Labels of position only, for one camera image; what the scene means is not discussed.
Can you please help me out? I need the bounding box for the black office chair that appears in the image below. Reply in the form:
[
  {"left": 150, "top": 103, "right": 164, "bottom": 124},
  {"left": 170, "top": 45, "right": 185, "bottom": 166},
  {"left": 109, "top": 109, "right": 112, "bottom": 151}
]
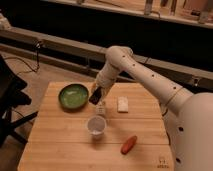
[{"left": 0, "top": 54, "right": 38, "bottom": 147}]

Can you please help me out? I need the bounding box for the small white bottle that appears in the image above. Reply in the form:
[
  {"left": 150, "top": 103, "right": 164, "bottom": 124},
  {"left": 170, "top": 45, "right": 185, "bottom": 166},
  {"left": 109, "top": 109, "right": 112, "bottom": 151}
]
[{"left": 95, "top": 101, "right": 106, "bottom": 116}]

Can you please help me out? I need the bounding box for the white sponge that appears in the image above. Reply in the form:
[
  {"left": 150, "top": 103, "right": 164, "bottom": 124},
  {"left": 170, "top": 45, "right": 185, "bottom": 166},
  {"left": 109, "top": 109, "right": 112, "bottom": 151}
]
[{"left": 117, "top": 97, "right": 128, "bottom": 113}]

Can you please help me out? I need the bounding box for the clear plastic cup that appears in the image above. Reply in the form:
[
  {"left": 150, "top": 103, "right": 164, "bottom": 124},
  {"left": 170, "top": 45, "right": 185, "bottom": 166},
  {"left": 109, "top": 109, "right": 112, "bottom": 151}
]
[{"left": 87, "top": 115, "right": 106, "bottom": 140}]

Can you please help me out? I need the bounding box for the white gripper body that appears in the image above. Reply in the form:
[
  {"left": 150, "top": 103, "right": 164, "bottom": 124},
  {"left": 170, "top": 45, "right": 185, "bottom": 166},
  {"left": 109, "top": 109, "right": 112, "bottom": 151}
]
[{"left": 91, "top": 80, "right": 113, "bottom": 102}]

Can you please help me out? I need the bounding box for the green bowl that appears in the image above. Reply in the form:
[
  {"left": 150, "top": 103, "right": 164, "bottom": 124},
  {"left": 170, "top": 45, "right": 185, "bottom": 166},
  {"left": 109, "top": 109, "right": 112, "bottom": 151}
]
[{"left": 58, "top": 83, "right": 89, "bottom": 110}]

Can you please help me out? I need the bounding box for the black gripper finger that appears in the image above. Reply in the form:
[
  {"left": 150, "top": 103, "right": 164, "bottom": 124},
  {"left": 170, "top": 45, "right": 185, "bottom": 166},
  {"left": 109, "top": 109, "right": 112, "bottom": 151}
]
[{"left": 89, "top": 87, "right": 102, "bottom": 105}]

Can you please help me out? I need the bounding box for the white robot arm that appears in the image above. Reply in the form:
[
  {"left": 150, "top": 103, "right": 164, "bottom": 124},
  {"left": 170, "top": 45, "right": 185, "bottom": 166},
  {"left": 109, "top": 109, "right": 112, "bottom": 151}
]
[{"left": 89, "top": 46, "right": 213, "bottom": 171}]

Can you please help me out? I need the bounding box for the black cable on floor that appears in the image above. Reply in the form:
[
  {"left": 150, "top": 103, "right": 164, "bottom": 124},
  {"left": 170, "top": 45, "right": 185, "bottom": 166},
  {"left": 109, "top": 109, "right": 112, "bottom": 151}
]
[{"left": 3, "top": 41, "right": 44, "bottom": 75}]

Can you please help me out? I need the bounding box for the orange carrot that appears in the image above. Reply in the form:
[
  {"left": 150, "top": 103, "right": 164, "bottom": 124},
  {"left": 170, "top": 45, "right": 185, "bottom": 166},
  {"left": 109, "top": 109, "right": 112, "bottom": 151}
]
[{"left": 120, "top": 136, "right": 137, "bottom": 155}]

